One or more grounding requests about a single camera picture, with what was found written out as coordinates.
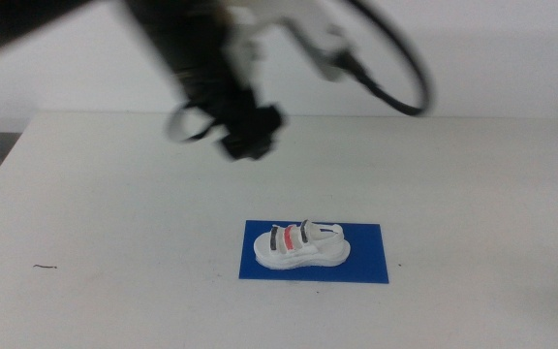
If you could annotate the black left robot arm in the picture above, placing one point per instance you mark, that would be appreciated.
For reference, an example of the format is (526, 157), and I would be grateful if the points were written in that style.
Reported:
(182, 43)

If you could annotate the blue rectangular mat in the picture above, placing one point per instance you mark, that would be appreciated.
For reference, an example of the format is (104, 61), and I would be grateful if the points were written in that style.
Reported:
(366, 262)

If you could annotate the small dark thread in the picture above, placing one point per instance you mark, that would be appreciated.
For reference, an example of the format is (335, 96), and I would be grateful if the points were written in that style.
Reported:
(44, 266)

